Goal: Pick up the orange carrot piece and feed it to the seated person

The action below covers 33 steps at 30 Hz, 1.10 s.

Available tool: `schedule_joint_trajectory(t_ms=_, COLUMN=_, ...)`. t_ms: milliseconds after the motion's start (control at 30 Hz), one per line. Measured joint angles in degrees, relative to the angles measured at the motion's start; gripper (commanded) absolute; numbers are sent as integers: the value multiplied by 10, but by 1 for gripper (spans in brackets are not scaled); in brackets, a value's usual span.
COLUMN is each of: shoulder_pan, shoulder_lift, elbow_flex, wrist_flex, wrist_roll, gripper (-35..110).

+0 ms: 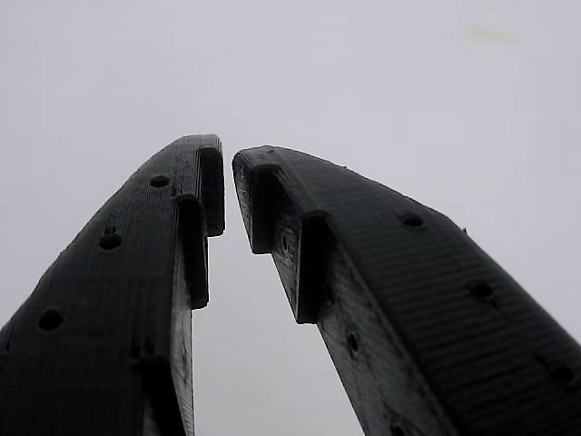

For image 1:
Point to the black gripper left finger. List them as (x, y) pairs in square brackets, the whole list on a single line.
[(113, 295)]

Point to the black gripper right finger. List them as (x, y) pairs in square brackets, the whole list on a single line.
[(408, 295)]

